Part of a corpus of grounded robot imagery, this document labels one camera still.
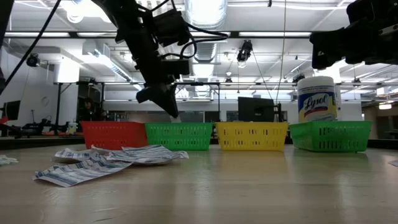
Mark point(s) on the black metal rack frame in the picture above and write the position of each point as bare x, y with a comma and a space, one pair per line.
174, 93

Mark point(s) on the black background robot arm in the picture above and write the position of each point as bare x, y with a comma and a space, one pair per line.
40, 126

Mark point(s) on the small white printed packet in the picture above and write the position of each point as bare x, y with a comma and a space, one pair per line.
394, 162

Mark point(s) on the black overhead frame beam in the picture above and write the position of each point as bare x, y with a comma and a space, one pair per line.
93, 34

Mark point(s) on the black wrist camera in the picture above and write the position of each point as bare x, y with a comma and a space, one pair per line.
171, 26
367, 11

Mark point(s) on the black ceiling spotlight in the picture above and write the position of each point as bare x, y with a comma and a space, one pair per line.
245, 51
32, 59

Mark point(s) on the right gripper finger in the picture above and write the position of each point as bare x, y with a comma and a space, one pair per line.
326, 46
321, 65

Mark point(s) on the yellow disinfecting wipes canister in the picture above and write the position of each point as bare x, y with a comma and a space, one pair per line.
317, 99

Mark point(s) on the green plastic basket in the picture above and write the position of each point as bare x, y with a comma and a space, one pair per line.
178, 137
331, 137

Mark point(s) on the black monitor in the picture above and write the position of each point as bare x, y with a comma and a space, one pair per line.
11, 110
256, 109

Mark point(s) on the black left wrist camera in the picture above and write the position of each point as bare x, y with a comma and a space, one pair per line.
171, 26

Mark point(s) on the yellow plastic basket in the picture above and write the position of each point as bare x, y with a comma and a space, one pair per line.
252, 136

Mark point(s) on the red plastic basket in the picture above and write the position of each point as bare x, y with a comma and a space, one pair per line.
115, 135

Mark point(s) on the blue striped bandage wrapper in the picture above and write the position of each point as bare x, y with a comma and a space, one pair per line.
105, 152
155, 154
82, 172
74, 154

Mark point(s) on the person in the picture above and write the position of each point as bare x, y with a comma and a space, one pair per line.
88, 110

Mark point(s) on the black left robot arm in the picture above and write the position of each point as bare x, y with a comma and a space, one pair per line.
124, 15

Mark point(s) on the black aluminium table frame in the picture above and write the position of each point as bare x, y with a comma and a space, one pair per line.
40, 143

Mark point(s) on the green white sachet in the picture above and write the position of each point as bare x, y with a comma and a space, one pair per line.
176, 119
7, 160

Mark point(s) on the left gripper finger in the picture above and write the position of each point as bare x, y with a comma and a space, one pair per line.
159, 99
170, 99

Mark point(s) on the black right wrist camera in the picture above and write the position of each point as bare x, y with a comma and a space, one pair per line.
367, 11

